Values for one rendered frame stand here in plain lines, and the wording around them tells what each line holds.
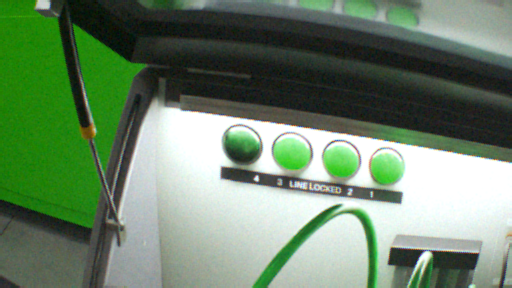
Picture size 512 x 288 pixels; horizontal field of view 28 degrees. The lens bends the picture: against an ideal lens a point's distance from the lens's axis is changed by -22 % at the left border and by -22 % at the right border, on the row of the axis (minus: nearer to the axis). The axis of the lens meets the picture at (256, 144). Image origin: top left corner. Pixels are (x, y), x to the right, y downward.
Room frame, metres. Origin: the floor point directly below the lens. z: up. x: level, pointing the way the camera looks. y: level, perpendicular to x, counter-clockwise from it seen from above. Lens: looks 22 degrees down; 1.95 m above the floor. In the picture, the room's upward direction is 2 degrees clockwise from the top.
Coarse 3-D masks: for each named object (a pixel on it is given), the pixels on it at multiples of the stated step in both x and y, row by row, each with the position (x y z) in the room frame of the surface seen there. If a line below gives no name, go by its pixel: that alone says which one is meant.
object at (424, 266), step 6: (426, 252) 1.13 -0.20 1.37; (420, 258) 1.11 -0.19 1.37; (426, 258) 1.11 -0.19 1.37; (432, 258) 1.16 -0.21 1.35; (420, 264) 1.09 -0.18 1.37; (426, 264) 1.10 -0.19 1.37; (414, 270) 1.08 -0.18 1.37; (420, 270) 1.08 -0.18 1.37; (426, 270) 1.17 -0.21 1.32; (414, 276) 1.07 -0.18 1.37; (420, 276) 1.07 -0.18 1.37; (426, 276) 1.18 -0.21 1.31; (414, 282) 1.06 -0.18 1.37; (420, 282) 1.19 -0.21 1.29; (426, 282) 1.19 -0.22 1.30
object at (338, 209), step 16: (336, 208) 1.15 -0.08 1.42; (352, 208) 1.18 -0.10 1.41; (304, 224) 1.12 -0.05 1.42; (320, 224) 1.12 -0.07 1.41; (368, 224) 1.22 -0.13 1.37; (304, 240) 1.10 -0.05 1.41; (368, 240) 1.24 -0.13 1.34; (288, 256) 1.07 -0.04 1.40; (368, 256) 1.25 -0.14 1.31; (272, 272) 1.05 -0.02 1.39; (368, 272) 1.26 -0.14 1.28
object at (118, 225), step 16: (64, 16) 1.15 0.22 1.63; (64, 32) 1.16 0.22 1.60; (64, 48) 1.17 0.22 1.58; (80, 80) 1.20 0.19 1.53; (80, 96) 1.20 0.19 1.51; (80, 112) 1.21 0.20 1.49; (80, 128) 1.23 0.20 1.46; (96, 160) 1.25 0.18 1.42; (112, 208) 1.28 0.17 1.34; (112, 224) 1.29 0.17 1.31
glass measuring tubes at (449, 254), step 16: (400, 240) 1.33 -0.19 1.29; (416, 240) 1.32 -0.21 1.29; (432, 240) 1.32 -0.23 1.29; (448, 240) 1.32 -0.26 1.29; (464, 240) 1.31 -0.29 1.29; (400, 256) 1.31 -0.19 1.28; (416, 256) 1.30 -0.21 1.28; (432, 256) 1.29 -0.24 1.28; (448, 256) 1.29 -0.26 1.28; (464, 256) 1.28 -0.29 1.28; (400, 272) 1.31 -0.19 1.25; (432, 272) 1.32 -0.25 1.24; (448, 272) 1.30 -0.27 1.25; (464, 272) 1.28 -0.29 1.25
